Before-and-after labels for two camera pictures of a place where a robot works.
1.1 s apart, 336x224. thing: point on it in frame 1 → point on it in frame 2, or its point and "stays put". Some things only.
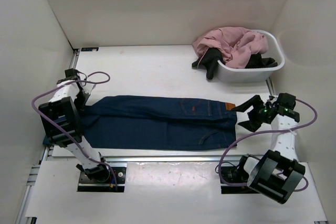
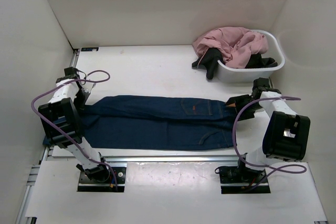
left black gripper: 81,106 stays put
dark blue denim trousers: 147,123 stays put
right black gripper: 256,102 → 238,100
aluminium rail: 145,159 stays put
